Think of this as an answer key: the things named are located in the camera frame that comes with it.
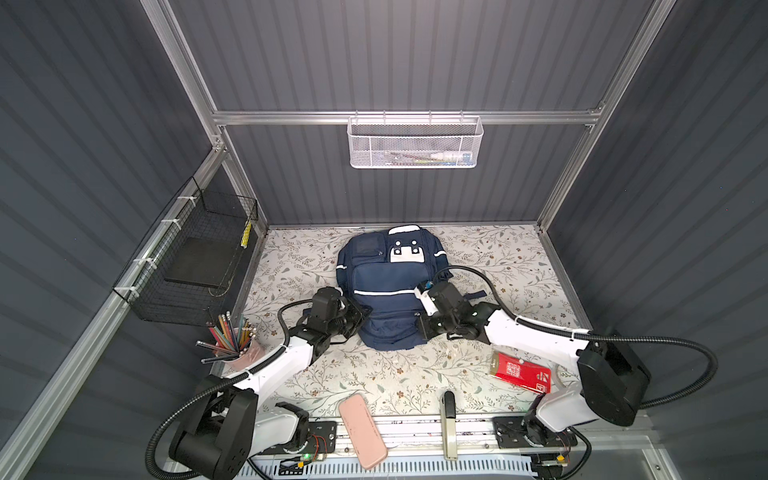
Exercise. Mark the navy blue student backpack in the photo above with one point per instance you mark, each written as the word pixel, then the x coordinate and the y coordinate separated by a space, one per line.
pixel 382 270

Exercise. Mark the white wire mesh basket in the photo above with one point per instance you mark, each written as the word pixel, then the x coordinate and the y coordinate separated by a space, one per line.
pixel 429 141

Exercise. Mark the yellow ruler in basket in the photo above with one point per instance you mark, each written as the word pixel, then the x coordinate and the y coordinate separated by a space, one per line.
pixel 245 237

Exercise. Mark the floral table mat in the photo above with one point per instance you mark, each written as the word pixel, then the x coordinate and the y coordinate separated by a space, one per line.
pixel 295 263

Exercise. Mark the black notebook in basket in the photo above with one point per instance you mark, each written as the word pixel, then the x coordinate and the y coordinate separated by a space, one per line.
pixel 202 262

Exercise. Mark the black wire wall basket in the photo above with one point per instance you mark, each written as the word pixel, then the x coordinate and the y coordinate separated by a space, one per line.
pixel 203 213

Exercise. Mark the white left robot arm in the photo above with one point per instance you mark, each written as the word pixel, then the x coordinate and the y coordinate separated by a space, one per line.
pixel 215 432

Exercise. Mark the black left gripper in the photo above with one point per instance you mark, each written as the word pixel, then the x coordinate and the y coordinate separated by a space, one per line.
pixel 353 307

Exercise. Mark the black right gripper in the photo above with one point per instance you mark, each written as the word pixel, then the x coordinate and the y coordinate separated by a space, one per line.
pixel 422 322

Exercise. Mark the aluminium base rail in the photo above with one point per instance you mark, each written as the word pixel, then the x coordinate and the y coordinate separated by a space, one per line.
pixel 474 434

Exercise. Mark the red card box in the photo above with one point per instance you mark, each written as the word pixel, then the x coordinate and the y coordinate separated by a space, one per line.
pixel 521 373

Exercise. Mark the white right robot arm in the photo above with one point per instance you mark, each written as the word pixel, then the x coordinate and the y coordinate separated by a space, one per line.
pixel 611 380

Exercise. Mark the coloured pencils cup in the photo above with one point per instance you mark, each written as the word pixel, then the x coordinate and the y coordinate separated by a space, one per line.
pixel 233 348

